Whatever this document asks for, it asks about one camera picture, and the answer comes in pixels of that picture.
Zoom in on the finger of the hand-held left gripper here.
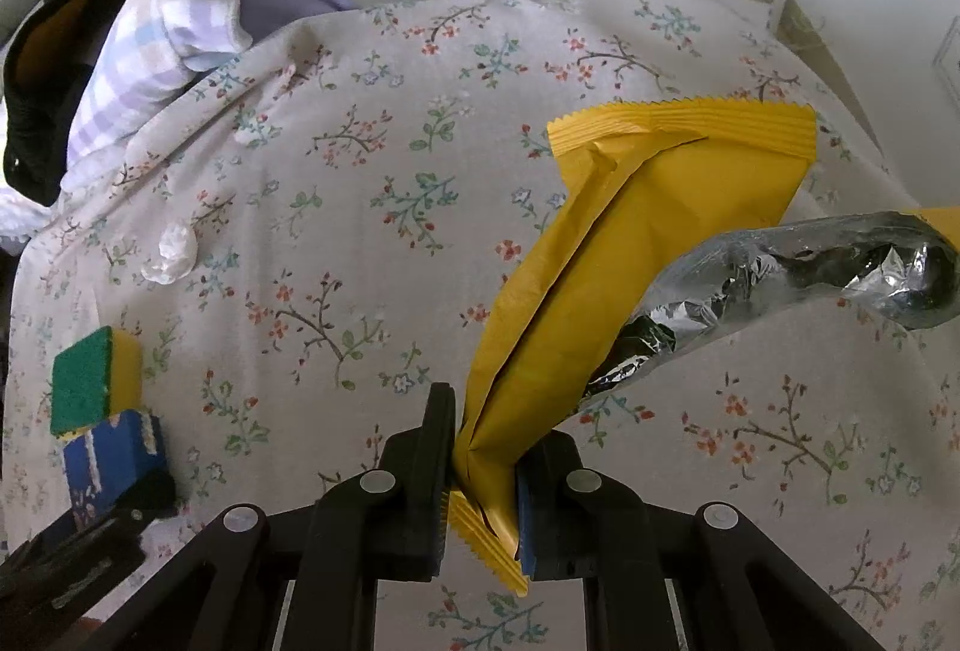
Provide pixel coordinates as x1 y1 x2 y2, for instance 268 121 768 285
97 467 178 538

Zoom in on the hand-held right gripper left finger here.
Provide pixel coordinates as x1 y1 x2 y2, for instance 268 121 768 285
75 383 458 651

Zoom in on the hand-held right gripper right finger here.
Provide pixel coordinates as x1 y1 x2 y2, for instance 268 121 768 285
514 430 890 651

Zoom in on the blue printed packet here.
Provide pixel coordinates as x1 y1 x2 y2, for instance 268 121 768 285
64 409 164 521

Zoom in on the yellow snack packet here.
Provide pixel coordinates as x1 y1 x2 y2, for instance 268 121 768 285
446 100 960 598

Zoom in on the green yellow sponge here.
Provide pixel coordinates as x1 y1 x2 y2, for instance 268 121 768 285
50 326 144 439

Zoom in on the crumpled white tissue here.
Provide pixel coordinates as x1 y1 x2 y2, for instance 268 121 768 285
141 223 200 284

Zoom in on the black garment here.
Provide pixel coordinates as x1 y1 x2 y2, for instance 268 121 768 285
0 0 202 207

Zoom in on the purple checked quilt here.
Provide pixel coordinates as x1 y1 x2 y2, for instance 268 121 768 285
0 0 254 247

